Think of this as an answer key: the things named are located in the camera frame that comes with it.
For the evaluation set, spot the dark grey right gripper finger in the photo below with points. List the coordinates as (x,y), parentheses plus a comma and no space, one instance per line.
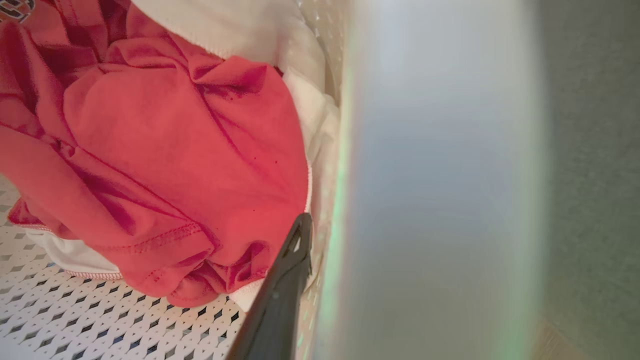
(277,310)

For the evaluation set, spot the white perforated laundry basket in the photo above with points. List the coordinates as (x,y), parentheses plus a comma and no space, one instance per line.
(425,190)

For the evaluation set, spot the red garment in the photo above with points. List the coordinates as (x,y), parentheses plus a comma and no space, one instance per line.
(165,165)

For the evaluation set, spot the white garment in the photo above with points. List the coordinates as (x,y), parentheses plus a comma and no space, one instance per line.
(300,90)

